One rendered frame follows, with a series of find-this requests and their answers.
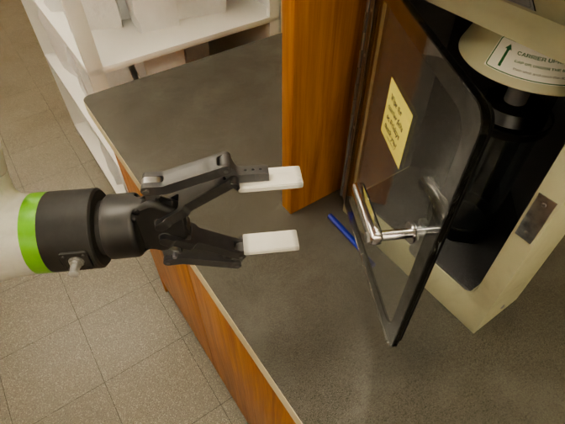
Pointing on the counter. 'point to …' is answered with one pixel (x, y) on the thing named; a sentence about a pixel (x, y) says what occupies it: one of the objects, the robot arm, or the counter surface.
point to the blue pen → (342, 230)
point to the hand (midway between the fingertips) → (282, 212)
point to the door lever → (374, 236)
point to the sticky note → (396, 122)
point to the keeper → (535, 218)
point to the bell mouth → (511, 62)
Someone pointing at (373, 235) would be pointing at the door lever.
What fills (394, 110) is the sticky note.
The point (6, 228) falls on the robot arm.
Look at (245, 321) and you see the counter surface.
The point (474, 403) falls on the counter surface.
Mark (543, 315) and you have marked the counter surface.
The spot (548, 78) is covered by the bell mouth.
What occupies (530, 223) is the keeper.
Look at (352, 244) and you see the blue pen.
